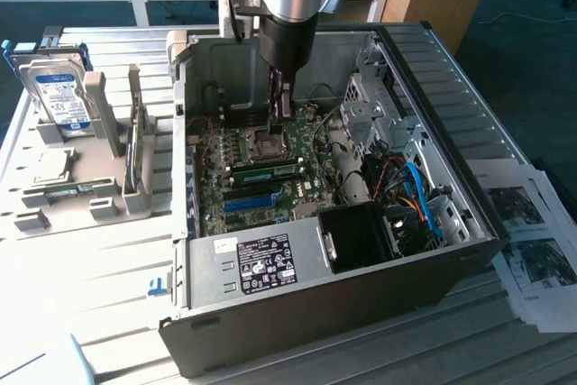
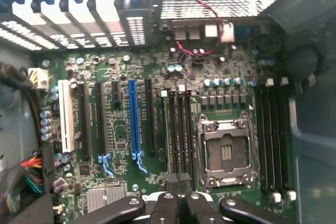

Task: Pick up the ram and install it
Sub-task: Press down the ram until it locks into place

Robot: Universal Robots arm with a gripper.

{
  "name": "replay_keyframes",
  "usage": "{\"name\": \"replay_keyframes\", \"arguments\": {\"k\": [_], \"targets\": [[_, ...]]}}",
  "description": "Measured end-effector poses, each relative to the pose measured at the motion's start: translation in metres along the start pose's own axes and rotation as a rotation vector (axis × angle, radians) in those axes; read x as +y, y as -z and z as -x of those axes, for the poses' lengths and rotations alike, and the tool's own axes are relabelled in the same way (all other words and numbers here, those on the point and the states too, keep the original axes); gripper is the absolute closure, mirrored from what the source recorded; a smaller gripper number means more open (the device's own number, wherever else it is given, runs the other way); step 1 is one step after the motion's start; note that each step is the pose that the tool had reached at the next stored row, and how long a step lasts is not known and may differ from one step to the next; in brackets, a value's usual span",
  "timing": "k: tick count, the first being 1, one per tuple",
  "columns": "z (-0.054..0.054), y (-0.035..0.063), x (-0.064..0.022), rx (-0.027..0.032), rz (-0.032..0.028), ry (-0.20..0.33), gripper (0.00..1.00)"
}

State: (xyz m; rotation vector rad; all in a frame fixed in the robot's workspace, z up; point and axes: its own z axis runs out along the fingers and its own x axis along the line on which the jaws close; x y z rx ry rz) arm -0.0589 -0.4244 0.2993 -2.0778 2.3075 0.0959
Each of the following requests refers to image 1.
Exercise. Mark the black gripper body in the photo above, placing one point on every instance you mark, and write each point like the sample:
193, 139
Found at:
286, 42

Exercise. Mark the green RAM stick in slot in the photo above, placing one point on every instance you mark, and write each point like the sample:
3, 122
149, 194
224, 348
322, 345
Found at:
266, 173

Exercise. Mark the CPU socket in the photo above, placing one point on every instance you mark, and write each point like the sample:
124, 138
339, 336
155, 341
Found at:
259, 148

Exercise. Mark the green motherboard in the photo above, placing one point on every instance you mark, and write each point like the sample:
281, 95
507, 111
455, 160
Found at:
216, 159

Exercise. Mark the metal disk bay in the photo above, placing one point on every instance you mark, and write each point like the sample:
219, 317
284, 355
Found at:
378, 119

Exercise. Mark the black expansion slot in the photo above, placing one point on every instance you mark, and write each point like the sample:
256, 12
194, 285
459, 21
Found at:
243, 195

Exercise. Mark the blue expansion slot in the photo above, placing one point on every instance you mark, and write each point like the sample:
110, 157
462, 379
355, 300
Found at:
248, 205

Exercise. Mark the graphics card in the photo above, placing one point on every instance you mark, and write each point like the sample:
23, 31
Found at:
135, 150

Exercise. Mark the black fan shroud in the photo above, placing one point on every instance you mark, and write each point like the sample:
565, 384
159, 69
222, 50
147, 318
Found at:
356, 236

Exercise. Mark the grey power supply unit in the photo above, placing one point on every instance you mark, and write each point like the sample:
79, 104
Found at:
216, 272

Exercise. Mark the grey parts rack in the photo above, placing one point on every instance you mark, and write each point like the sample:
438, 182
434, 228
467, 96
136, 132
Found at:
108, 177

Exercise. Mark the black open PC case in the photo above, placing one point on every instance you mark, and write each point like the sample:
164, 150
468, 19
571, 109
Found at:
342, 313

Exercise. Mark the hard disk with blue label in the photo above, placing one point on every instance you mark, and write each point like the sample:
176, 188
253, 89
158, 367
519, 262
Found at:
58, 92

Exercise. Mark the silver CPU chip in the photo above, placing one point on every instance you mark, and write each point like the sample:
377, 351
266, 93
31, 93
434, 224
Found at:
53, 167

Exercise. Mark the blue disk caddy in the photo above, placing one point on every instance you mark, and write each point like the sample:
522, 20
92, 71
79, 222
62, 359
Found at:
27, 48

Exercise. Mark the printed paper sheets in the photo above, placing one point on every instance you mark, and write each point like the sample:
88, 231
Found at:
536, 231

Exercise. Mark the white curved object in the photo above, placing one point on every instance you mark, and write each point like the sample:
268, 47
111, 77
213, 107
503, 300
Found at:
54, 362

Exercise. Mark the black camera bracket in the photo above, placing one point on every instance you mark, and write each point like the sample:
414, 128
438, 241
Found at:
247, 2

